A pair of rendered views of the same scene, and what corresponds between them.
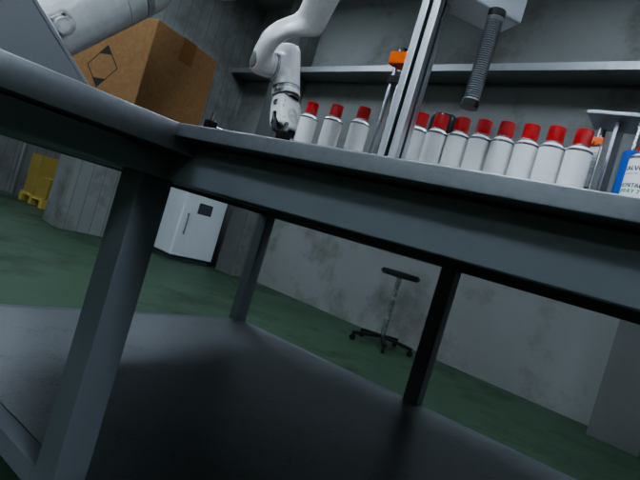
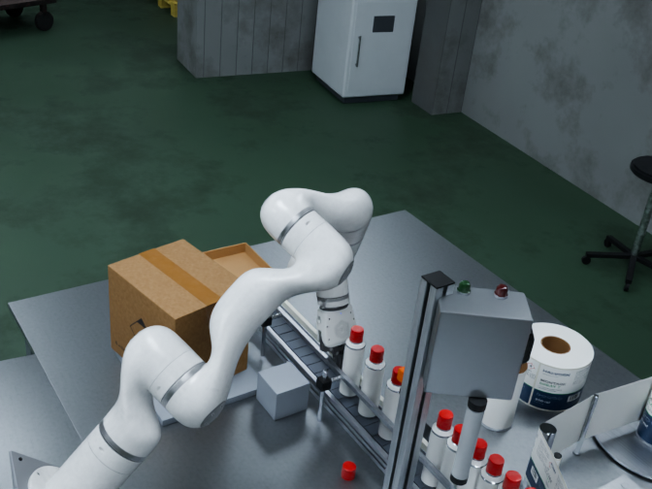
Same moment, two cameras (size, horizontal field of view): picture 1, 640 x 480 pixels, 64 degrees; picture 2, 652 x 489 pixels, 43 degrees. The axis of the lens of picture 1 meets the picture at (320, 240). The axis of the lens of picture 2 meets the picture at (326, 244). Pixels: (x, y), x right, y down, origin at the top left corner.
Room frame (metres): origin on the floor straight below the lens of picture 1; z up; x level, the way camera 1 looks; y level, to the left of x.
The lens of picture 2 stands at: (-0.19, -0.28, 2.30)
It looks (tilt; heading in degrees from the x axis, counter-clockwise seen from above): 30 degrees down; 17
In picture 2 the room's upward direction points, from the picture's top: 6 degrees clockwise
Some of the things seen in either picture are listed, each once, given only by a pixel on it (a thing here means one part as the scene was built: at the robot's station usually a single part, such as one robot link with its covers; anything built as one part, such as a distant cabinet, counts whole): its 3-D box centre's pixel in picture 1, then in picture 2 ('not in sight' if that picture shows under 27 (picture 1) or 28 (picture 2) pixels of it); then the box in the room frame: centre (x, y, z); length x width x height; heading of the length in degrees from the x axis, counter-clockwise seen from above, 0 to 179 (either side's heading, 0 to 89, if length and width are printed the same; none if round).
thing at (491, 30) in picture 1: (483, 59); (468, 440); (1.08, -0.22, 1.18); 0.04 x 0.04 x 0.21
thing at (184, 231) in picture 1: (191, 205); (365, 11); (6.10, 1.57, 0.64); 0.65 x 0.58 x 1.28; 47
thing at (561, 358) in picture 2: not in sight; (549, 366); (1.73, -0.35, 0.95); 0.20 x 0.20 x 0.14
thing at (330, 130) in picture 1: (327, 141); (373, 380); (1.41, 0.06, 0.98); 0.05 x 0.05 x 0.20
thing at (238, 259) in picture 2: not in sight; (232, 277); (1.85, 0.66, 0.85); 0.30 x 0.26 x 0.04; 54
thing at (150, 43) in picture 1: (135, 84); (179, 318); (1.41, 0.60, 0.99); 0.30 x 0.24 x 0.27; 65
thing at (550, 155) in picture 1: (544, 175); not in sight; (1.07, -0.41, 0.98); 0.05 x 0.05 x 0.20
